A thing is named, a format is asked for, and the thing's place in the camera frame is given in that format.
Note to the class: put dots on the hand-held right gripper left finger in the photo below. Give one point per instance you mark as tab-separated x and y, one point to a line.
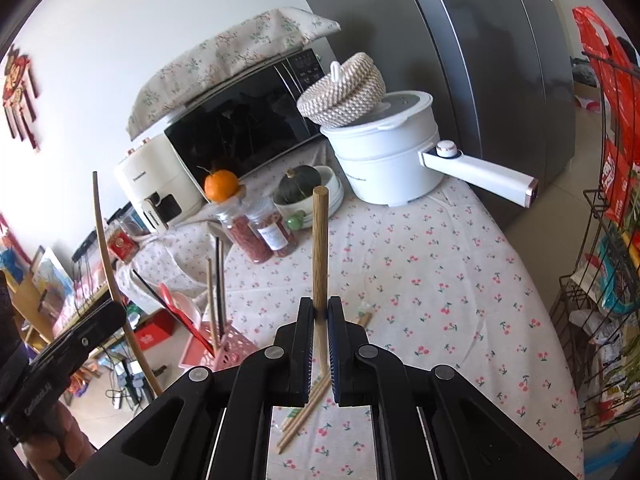
306	355

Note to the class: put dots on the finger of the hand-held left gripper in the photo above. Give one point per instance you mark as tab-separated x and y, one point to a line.
87	335

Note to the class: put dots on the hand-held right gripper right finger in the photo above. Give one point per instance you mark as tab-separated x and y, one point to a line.
336	355

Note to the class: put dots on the pile of wooden chopsticks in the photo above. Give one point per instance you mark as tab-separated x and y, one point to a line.
301	417

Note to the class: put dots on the black chopstick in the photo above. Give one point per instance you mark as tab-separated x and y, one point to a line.
220	280
150	287

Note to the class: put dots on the pink perforated utensil basket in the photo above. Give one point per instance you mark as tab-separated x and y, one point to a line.
225	352

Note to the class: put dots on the thin bamboo chopstick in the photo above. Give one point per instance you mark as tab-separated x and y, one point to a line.
102	240

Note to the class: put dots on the red chopstick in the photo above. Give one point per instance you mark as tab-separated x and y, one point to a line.
192	332

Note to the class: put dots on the thick round wooden chopstick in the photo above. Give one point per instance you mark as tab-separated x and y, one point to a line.
320	250

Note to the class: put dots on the pale wooden chopstick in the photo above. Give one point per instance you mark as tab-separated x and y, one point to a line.
210	300

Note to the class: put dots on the person's left hand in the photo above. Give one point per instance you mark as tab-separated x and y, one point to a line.
60	440

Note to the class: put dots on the paper wrapped chopsticks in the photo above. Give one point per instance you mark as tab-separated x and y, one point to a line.
365	317

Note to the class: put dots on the power strip with chargers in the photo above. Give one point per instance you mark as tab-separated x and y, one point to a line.
127	375

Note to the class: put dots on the red cardboard box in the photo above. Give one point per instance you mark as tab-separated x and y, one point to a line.
152	332

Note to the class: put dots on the black power strip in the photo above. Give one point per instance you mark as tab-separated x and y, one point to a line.
85	247

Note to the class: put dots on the red label jar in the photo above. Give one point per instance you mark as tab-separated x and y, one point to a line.
122	246

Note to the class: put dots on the cherry print tablecloth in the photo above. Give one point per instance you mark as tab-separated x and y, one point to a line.
425	285

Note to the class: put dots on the short labelled goji jar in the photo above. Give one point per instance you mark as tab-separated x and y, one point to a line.
275	235

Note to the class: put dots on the tall goji berry jar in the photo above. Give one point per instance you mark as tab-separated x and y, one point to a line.
247	242

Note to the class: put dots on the white bowl with green knob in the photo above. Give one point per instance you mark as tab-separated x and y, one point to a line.
330	195

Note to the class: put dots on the clear glass jar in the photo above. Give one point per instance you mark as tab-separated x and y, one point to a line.
227	208

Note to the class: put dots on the white air fryer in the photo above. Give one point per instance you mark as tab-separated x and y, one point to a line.
145	175

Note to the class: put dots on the dark green pumpkin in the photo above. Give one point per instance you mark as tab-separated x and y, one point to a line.
300	185

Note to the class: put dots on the orange tangerine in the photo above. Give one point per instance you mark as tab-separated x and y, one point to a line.
222	185

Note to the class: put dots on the white electric cooking pot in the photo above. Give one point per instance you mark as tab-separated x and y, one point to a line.
380	160

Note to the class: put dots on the black microwave oven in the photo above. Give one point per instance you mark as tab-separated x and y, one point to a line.
250	115

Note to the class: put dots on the teal snack packet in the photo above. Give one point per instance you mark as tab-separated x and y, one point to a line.
620	280

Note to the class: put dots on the floral fabric microwave cover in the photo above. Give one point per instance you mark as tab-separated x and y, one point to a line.
225	55

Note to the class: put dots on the grey refrigerator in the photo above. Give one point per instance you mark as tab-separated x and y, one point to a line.
475	60

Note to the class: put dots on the red snack packet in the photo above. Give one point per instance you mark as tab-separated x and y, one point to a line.
617	180

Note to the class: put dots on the red plastic bag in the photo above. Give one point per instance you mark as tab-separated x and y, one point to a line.
600	60

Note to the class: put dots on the red wall decoration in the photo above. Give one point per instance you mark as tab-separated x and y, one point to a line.
20	95

